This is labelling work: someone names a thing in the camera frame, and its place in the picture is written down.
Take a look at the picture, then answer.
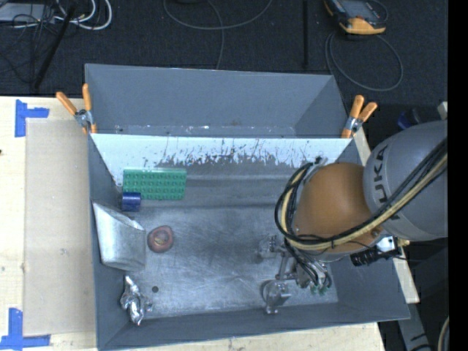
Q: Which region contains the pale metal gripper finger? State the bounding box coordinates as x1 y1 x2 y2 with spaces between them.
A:
260 279 293 314
257 233 285 260

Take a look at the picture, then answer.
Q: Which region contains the grey metal bin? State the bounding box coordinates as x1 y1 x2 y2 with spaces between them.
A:
83 62 412 351

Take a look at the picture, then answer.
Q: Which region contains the green studded flat block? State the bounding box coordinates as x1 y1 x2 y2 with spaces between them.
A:
121 167 189 202

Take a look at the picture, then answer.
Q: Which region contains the crumpled silver foil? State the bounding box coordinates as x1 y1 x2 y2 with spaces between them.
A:
119 274 154 327

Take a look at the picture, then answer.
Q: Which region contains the small blue cup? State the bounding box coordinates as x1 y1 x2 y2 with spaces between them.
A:
121 191 143 213

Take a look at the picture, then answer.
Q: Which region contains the pale cardboard board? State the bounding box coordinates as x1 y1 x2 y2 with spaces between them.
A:
22 117 98 338

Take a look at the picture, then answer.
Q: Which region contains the black cylinder on white bracket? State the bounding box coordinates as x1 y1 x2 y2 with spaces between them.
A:
350 235 404 268

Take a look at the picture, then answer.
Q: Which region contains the red-brown ring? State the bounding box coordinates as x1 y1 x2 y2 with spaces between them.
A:
146 224 175 254

